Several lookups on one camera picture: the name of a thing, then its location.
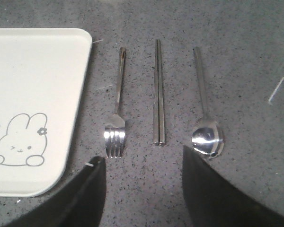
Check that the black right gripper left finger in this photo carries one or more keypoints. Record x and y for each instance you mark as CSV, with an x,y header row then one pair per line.
x,y
79,204

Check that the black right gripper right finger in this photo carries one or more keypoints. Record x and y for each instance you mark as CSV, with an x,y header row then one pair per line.
x,y
214,202

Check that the silver metal spoon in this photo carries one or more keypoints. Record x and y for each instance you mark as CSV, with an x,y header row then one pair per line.
x,y
207,137

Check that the silver metal fork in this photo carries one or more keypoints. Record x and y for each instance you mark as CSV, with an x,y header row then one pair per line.
x,y
114,132

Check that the cream rabbit serving tray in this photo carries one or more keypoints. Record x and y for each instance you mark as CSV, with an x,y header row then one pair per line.
x,y
42,73

